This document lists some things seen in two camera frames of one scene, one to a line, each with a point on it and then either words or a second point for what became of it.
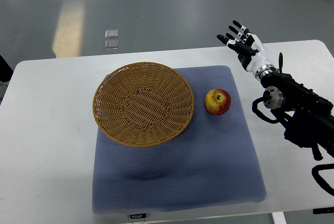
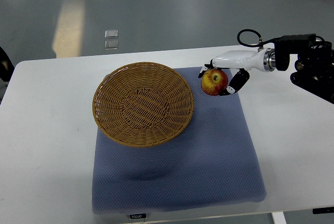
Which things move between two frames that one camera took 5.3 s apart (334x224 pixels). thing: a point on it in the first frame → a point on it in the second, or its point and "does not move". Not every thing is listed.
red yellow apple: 217,102 → 214,81
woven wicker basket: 143,104 does not move
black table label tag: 138,215 does not move
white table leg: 278,217 does not move
